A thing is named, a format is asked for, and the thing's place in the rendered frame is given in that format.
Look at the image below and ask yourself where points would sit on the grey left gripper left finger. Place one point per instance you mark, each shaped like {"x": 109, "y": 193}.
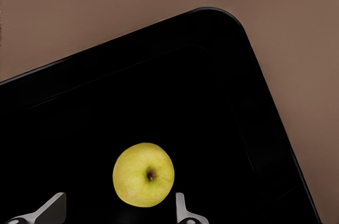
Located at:
{"x": 50, "y": 209}

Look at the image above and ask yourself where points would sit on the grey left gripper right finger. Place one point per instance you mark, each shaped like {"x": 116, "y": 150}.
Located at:
{"x": 182, "y": 209}

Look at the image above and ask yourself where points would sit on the yellow-green apple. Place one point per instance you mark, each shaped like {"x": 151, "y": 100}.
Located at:
{"x": 140, "y": 173}

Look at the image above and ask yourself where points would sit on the black tray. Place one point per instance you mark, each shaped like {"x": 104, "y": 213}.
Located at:
{"x": 159, "y": 102}

